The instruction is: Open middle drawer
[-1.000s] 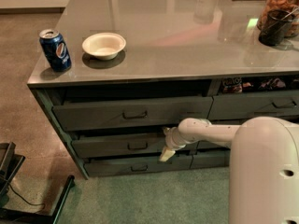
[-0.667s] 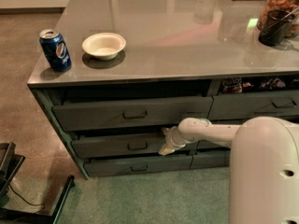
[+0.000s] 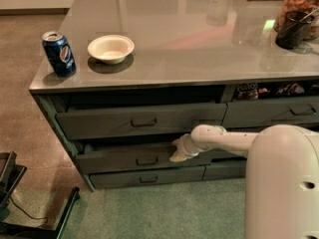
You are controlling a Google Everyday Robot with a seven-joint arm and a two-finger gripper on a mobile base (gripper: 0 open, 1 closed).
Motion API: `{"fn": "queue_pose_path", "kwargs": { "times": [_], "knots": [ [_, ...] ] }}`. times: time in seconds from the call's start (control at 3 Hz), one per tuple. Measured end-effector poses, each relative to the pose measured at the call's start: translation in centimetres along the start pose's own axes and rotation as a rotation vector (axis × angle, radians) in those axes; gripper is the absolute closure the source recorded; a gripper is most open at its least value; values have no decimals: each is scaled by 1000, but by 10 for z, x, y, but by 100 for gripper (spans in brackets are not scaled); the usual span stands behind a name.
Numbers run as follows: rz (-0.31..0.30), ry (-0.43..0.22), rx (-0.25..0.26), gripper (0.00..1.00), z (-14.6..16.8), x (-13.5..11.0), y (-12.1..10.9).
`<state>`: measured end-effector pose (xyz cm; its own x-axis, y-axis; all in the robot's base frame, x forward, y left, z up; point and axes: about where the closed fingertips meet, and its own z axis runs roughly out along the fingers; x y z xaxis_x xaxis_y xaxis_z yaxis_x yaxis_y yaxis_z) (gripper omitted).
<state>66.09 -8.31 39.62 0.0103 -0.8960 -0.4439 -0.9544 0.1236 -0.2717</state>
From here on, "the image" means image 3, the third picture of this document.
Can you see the snack bags in drawer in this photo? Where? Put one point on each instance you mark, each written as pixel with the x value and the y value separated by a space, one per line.
pixel 254 91

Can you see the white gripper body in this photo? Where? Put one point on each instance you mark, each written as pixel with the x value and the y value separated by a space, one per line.
pixel 186 147

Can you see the green carpet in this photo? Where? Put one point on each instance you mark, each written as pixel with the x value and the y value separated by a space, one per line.
pixel 197 210

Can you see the black mesh cup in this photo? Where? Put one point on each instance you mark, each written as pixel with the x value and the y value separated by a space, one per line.
pixel 295 26

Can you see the glass jar of snacks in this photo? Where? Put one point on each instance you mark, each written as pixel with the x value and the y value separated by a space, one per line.
pixel 306 6

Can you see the white ceramic bowl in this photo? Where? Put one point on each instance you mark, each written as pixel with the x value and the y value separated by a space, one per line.
pixel 111 49

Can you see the grey drawer cabinet frame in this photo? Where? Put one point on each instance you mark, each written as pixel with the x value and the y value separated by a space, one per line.
pixel 186 52

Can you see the blue Pepsi soda can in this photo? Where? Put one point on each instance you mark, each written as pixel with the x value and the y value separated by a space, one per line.
pixel 59 53

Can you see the grey drawer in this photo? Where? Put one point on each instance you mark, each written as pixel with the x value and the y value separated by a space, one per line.
pixel 133 121
pixel 147 177
pixel 98 158
pixel 261 113
pixel 225 170

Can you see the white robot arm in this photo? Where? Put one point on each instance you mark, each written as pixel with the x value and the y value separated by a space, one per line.
pixel 282 176

